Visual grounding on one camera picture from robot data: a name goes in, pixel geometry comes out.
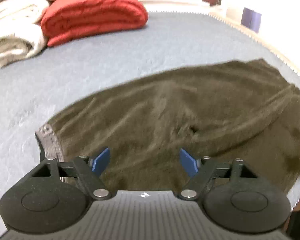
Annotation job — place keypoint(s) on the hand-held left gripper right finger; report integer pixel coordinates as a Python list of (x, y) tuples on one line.
[(188, 163)]

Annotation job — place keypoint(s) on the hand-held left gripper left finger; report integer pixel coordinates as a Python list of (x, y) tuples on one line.
[(101, 161)]

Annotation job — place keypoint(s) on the red folded quilt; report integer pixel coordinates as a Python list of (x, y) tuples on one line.
[(95, 12)]

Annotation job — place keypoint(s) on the white folded blanket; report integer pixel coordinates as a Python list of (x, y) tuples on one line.
[(12, 35)]

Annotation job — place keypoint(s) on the purple box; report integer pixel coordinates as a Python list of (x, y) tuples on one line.
[(251, 20)]

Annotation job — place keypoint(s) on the white window ledge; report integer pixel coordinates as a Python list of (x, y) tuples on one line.
[(175, 0)]

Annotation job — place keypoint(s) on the wooden bed frame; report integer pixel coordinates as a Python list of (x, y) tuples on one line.
[(270, 38)]

